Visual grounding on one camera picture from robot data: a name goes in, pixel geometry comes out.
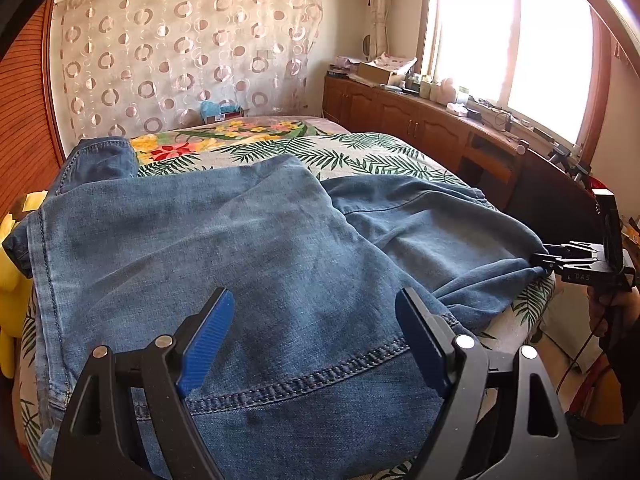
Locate palm leaf bed sheet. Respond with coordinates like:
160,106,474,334
13,132,554,479

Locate circle pattern sheer curtain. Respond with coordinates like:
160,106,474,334
53,0,323,141

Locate white pink bottle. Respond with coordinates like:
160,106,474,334
436,78,457,106

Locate wooden sideboard cabinet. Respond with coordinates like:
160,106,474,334
322,75,602,244

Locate window with wooden frame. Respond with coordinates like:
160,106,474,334
418,0,612,156

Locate floral blanket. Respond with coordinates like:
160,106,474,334
130,116,348,165

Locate cardboard box on sideboard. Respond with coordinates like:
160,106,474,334
356,54,416,86

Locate yellow plush toy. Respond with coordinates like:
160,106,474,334
0,191,48,379

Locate beige side curtain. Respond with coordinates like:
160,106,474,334
367,0,392,61

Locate wooden louvered wardrobe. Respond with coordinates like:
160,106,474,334
0,0,65,214

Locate blue denim jeans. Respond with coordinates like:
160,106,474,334
4,139,544,479

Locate person's right hand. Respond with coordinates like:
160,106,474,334
587,287,639,339

